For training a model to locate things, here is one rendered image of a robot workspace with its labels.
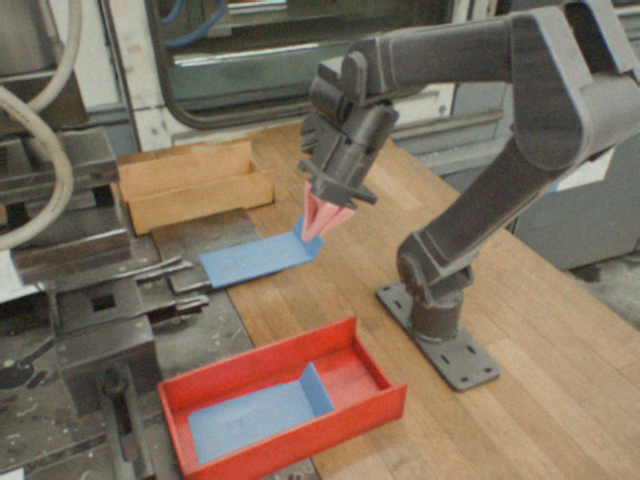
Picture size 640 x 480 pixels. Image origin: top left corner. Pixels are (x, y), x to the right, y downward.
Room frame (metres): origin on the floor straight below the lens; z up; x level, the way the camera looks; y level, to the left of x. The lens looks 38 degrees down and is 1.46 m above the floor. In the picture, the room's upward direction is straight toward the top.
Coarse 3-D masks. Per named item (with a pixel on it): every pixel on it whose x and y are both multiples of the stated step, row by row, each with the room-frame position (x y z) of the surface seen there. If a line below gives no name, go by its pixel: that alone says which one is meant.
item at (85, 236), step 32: (96, 128) 0.56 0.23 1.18; (0, 160) 0.52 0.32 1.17; (32, 160) 0.49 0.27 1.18; (96, 160) 0.49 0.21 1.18; (0, 192) 0.45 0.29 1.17; (32, 192) 0.47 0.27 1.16; (96, 192) 0.50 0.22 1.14; (64, 224) 0.44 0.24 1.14; (96, 224) 0.44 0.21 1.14; (32, 256) 0.40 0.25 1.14; (64, 256) 0.41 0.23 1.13; (96, 256) 0.42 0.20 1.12; (128, 256) 0.43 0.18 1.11
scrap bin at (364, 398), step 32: (352, 320) 0.50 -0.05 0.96; (256, 352) 0.44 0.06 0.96; (288, 352) 0.46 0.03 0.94; (320, 352) 0.48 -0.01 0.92; (352, 352) 0.49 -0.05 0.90; (160, 384) 0.40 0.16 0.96; (192, 384) 0.41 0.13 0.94; (224, 384) 0.43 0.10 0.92; (256, 384) 0.44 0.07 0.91; (352, 384) 0.44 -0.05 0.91; (384, 384) 0.43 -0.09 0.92; (320, 416) 0.36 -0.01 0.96; (352, 416) 0.37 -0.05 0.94; (384, 416) 0.39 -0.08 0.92; (192, 448) 0.36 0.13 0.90; (256, 448) 0.32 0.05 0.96; (288, 448) 0.34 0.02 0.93; (320, 448) 0.35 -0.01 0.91
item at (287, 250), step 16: (272, 240) 0.62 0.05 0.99; (288, 240) 0.62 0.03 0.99; (320, 240) 0.59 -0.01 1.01; (208, 256) 0.58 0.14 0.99; (224, 256) 0.58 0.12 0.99; (256, 256) 0.58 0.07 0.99; (272, 256) 0.58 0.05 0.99; (288, 256) 0.58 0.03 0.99; (304, 256) 0.58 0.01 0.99; (208, 272) 0.55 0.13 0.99; (224, 272) 0.55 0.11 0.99; (240, 272) 0.55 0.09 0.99; (256, 272) 0.55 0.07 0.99; (272, 272) 0.55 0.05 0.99
